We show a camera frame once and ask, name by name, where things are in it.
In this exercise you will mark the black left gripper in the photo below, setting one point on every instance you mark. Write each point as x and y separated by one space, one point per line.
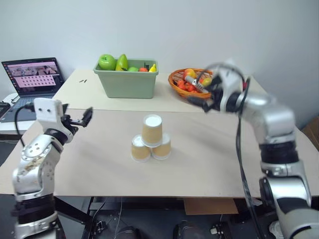
71 123

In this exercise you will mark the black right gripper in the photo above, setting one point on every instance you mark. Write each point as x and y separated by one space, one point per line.
216 94

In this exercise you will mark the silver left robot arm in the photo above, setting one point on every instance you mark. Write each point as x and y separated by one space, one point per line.
35 159

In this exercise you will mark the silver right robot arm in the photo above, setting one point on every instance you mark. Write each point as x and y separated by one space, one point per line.
274 112

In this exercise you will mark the silver metal cylinder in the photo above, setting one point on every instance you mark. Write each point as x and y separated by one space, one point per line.
197 84

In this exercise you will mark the small yellow-red toy fruit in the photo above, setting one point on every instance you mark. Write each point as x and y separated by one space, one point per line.
206 81

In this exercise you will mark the orange-red toy vegetables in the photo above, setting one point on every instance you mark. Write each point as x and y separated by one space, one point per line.
185 85

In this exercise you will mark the orange woven basket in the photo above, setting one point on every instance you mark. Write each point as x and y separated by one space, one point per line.
175 87

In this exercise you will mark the yellow-red toy peach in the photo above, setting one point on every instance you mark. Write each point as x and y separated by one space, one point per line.
190 73

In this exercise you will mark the open black laptop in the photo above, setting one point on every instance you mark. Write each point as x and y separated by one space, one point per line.
32 77

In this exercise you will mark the brown paper cup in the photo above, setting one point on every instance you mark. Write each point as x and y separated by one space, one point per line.
140 152
152 132
163 150

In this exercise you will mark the green toy apple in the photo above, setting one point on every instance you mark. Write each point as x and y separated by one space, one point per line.
106 62

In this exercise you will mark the green plastic bin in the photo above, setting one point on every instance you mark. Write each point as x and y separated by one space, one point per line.
129 84

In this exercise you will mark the yellow-green toy mango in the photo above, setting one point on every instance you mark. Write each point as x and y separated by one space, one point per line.
122 62

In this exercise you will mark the small orange toy fruit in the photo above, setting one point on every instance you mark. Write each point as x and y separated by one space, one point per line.
143 70

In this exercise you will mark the small green toy fruit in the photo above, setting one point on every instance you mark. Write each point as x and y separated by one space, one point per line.
132 69

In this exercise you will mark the black box device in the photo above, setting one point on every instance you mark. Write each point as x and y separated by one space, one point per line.
3 110

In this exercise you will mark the brown cardboard sheet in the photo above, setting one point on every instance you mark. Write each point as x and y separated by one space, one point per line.
210 206

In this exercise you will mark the brown cardboard box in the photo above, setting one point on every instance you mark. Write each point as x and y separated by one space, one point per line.
312 132

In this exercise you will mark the dark rounded shape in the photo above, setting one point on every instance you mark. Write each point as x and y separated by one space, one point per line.
186 230
127 232

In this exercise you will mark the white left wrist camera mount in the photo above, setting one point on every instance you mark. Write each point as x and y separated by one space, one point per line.
47 110

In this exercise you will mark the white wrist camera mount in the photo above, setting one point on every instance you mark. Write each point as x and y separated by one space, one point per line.
230 77
47 110

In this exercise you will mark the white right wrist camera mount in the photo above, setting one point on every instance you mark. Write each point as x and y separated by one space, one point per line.
230 77

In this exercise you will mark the black table frame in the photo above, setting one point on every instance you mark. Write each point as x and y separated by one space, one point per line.
87 211

